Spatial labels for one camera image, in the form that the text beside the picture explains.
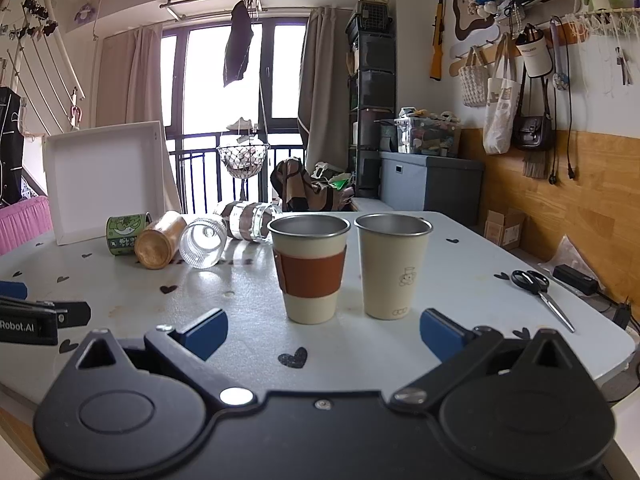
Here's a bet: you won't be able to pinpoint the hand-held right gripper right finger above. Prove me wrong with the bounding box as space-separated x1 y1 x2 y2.
392 308 577 414

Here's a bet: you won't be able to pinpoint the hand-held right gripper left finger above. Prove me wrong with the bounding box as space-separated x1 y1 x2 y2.
72 308 256 407

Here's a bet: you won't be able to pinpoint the brown leather shoulder bag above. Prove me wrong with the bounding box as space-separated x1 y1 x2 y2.
511 62 557 152

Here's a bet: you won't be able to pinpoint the cream cup with small print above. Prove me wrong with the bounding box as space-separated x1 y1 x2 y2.
353 213 434 321

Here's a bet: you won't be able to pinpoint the clear ribbed glass cup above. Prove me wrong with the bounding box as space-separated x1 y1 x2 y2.
178 216 229 269

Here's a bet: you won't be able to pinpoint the gold metallic cup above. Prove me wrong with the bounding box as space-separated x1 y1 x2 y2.
133 210 189 271

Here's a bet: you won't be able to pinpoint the glass cup with brown sleeve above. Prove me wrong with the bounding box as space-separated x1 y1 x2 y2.
214 200 284 244

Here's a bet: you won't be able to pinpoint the cream cup with brown sleeve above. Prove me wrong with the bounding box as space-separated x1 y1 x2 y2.
267 214 351 324

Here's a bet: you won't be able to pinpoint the pink ruffled cloth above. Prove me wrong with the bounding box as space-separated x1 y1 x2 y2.
0 195 53 257

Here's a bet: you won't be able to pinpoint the green printed can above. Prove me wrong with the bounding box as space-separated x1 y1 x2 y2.
105 213 152 257

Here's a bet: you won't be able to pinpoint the small cardboard box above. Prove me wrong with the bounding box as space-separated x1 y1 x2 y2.
483 208 527 251

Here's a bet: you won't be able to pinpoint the white shallow tray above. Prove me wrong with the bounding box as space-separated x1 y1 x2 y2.
42 120 170 246

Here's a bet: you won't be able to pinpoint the black power adapter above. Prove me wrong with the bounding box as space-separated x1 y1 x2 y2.
552 263 601 297

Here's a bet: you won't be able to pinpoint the black instrument case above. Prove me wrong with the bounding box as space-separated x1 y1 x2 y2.
0 86 27 207

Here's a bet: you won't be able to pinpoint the grey storage box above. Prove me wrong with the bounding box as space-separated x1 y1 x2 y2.
379 152 485 214

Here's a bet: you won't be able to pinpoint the clear plastic bag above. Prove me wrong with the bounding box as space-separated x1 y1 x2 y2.
539 234 607 293

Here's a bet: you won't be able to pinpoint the brown patterned bag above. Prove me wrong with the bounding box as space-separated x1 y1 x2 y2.
269 157 353 213

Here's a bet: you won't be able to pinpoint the clear plastic storage bin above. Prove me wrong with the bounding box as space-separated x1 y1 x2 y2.
394 116 462 157

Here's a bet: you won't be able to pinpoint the canvas tote bag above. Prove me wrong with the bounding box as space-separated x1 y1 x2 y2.
482 34 522 156

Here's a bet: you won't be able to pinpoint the beige curtain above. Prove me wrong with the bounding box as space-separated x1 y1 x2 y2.
95 25 182 213
297 6 359 173

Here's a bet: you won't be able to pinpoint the white knitted bag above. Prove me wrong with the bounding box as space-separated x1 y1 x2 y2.
458 46 489 108

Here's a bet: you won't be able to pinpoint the black shelf rack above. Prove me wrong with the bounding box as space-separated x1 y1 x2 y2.
346 12 397 199

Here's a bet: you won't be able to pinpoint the dark hanging garment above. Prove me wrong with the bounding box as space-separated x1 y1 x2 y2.
222 0 256 88

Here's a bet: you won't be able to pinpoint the white bucket bag black trim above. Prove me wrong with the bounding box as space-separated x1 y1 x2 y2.
514 24 555 79

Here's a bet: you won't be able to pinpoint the toy rifle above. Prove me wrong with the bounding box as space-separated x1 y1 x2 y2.
430 0 448 81

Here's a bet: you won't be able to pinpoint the black handled scissors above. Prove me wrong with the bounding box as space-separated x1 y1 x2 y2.
510 268 577 334

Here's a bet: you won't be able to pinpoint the hanging wire mesh basket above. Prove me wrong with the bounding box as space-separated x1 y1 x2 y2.
216 142 271 180

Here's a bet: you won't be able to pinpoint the black wall plug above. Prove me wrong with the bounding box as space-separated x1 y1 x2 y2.
612 299 634 331

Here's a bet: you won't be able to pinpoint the wall wire rack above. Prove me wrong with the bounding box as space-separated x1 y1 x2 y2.
0 0 87 133

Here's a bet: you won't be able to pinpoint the black hanging cable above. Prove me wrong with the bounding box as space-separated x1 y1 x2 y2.
548 16 577 186

